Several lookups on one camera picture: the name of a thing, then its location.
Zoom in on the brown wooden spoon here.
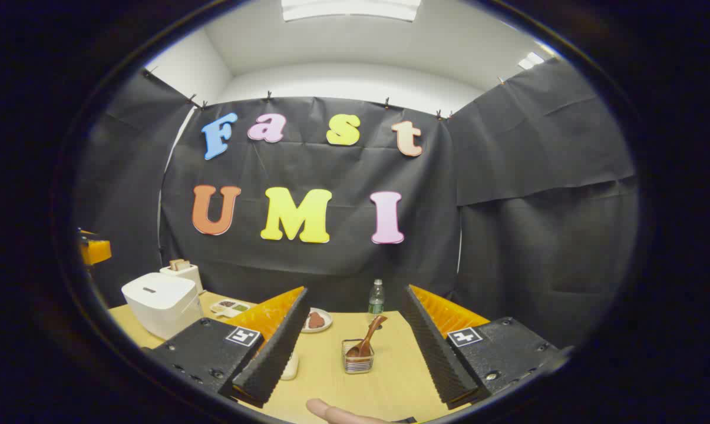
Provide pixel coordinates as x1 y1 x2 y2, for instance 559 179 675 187
346 315 388 360

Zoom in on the white toaster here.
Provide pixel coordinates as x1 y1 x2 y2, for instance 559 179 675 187
160 262 204 294

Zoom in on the long ceiling light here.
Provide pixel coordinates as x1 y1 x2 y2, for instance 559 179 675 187
281 0 421 23

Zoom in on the green label water bottle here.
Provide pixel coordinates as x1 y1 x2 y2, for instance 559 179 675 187
368 279 386 323

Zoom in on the white rice cooker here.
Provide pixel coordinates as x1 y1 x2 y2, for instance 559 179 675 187
121 272 204 340

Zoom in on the black backdrop cloth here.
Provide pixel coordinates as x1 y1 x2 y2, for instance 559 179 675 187
75 57 641 354

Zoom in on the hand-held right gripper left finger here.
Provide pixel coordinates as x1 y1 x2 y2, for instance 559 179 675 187
144 287 310 409

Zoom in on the white divided condiment dish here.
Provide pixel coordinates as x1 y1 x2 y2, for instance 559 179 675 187
210 299 252 319

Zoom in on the wire chopstick holder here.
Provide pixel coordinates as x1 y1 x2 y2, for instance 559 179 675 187
341 338 375 375

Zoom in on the white round plate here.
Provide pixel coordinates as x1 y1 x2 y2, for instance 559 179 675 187
300 307 333 334

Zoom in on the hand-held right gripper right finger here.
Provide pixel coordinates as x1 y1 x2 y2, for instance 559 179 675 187
401 284 567 410

